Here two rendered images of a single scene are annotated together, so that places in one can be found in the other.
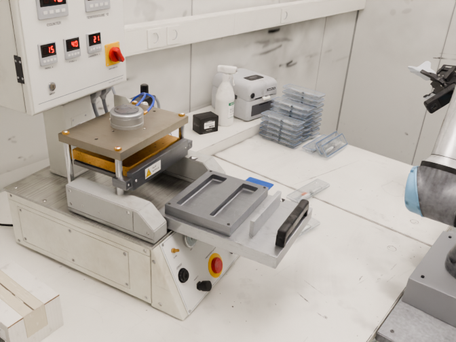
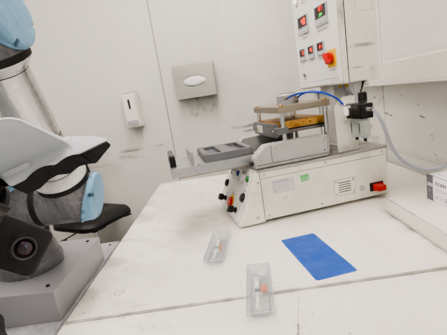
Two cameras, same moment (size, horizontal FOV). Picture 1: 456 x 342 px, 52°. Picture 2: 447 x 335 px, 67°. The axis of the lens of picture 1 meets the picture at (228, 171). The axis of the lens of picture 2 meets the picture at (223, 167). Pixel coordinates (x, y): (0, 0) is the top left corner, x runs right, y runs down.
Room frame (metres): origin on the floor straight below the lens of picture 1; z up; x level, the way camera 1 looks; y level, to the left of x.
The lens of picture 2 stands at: (1.88, -0.69, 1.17)
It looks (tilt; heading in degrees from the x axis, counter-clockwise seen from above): 12 degrees down; 144
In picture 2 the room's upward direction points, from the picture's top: 9 degrees counter-clockwise
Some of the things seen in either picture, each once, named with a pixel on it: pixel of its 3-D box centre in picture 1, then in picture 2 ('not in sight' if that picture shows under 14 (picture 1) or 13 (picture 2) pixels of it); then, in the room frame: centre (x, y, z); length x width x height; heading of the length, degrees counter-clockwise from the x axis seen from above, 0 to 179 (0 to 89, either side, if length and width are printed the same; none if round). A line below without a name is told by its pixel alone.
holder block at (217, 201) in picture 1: (218, 199); (223, 151); (0.93, 0.02, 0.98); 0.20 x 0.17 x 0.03; 154
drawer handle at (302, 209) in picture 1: (293, 221); (171, 158); (0.85, -0.15, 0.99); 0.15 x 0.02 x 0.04; 154
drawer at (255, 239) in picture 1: (236, 210); (211, 156); (0.91, -0.03, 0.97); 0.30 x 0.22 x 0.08; 64
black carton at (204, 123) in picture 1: (205, 122); not in sight; (1.78, 0.10, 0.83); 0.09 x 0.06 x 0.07; 127
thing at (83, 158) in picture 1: (130, 139); (289, 115); (1.05, 0.25, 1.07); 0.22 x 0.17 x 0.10; 154
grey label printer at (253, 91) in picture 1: (244, 93); not in sight; (2.04, -0.05, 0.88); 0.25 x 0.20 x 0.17; 47
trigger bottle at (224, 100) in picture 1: (225, 95); not in sight; (1.87, 0.03, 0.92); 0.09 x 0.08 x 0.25; 79
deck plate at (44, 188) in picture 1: (119, 185); (301, 151); (1.06, 0.28, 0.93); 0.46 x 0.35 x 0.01; 64
